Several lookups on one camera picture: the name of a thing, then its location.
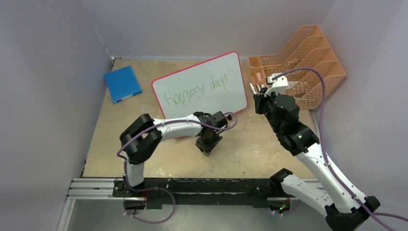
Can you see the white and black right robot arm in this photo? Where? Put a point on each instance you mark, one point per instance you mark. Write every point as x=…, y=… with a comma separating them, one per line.
x=342, y=204

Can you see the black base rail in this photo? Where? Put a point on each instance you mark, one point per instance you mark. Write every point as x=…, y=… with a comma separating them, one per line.
x=156, y=192

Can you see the orange plastic desk organizer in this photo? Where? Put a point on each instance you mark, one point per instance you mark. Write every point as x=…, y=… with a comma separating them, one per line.
x=308, y=48

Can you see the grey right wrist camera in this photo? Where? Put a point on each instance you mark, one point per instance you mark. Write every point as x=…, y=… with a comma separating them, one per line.
x=277, y=83

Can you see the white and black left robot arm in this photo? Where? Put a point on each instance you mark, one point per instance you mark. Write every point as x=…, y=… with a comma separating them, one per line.
x=141, y=138

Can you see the blue box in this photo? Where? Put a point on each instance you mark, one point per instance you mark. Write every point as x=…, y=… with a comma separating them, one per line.
x=122, y=84

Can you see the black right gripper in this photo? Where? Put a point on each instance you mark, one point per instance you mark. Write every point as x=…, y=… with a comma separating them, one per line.
x=260, y=99

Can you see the white marker pen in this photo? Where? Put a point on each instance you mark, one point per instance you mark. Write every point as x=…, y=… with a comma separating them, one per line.
x=253, y=88

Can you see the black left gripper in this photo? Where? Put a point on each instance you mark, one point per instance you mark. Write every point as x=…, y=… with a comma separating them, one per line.
x=207, y=148

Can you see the pink framed whiteboard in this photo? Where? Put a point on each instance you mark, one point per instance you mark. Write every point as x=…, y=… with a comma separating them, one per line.
x=210, y=86

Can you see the aluminium frame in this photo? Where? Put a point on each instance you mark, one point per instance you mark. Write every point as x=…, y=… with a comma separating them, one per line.
x=102, y=189

